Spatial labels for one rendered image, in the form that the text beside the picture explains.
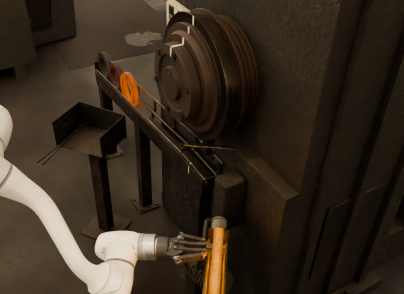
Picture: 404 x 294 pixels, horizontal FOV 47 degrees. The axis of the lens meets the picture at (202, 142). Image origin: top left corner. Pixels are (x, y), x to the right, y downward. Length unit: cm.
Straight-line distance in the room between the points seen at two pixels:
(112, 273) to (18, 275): 109
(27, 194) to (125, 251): 37
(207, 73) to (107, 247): 67
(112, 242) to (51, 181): 146
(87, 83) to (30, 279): 194
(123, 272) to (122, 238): 12
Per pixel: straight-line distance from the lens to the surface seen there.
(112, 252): 160
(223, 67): 149
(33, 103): 379
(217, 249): 154
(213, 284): 143
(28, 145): 335
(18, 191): 146
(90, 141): 227
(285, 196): 159
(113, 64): 260
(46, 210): 149
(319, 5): 133
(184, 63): 155
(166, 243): 160
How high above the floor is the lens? 194
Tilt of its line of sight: 37 degrees down
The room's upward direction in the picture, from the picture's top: 2 degrees clockwise
